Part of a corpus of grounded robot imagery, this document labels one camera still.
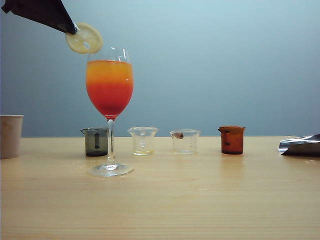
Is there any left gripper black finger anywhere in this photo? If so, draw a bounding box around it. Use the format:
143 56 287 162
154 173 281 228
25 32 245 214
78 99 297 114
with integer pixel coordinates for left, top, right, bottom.
1 0 78 35

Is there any yellow lemon slice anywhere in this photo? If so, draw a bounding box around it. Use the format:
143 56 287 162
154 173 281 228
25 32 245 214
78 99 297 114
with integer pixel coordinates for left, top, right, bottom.
65 22 104 55

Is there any white paper cup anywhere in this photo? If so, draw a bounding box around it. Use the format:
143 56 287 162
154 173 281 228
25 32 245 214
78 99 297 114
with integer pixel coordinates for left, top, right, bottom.
0 114 25 160

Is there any wine glass with orange-red drink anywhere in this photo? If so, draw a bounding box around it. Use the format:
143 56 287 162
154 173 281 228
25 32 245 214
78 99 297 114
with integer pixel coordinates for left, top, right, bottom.
85 46 135 178

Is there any small grey glass beaker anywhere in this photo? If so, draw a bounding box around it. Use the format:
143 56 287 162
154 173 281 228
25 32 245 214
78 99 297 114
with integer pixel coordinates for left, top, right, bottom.
80 127 111 158

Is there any clear beaker with yellow residue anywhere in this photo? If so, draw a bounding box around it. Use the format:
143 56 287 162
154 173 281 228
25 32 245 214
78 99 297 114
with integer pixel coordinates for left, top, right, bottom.
126 126 160 157

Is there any clear beaker with brown residue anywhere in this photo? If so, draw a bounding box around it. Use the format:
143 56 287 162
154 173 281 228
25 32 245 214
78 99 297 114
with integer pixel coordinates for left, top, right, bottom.
168 128 202 155

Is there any small amber glass beaker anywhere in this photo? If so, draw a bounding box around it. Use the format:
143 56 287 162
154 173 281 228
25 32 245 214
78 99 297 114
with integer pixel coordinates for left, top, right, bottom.
217 125 247 155

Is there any silver foil bag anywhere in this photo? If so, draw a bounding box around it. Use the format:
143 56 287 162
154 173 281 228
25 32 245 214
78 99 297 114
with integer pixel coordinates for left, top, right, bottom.
277 133 320 158

